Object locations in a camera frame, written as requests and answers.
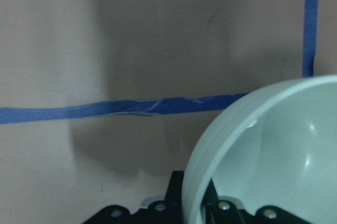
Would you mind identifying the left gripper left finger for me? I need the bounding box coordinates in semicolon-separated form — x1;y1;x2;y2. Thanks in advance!
86;171;184;223

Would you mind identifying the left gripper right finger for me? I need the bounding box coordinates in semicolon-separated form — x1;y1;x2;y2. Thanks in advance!
201;180;309;224

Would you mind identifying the green bowl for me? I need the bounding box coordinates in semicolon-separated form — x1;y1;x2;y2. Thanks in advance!
182;75;336;223

